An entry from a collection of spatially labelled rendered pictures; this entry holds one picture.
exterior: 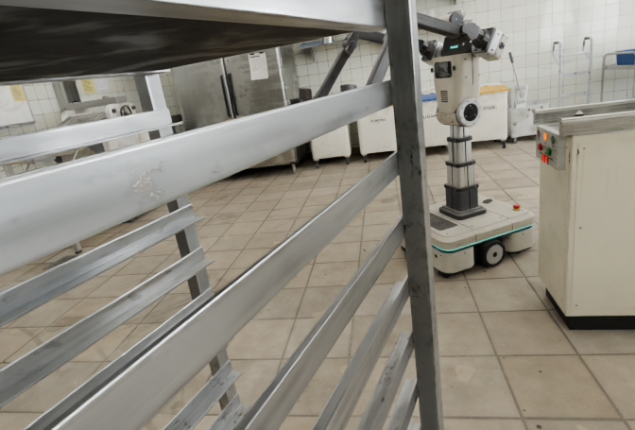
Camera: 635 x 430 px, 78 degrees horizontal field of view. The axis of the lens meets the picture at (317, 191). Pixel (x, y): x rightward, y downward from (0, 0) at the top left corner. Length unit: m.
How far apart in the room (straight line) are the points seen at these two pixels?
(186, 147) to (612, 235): 1.77
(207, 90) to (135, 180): 5.06
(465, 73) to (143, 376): 2.19
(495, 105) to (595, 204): 3.56
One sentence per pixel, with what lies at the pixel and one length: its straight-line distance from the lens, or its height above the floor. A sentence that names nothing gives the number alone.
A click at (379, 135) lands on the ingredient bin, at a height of 0.34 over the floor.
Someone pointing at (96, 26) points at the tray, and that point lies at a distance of 0.28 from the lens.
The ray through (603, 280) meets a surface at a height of 0.25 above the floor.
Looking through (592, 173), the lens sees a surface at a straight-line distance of 1.76.
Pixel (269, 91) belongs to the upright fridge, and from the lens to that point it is 4.98.
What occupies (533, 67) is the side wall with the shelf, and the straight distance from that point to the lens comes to 6.04.
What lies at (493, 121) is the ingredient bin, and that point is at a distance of 5.28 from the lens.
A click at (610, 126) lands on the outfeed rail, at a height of 0.86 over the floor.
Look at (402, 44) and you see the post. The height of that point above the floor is 1.19.
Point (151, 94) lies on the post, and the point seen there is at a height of 1.18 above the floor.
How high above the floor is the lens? 1.17
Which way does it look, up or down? 16 degrees down
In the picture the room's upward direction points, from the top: 8 degrees counter-clockwise
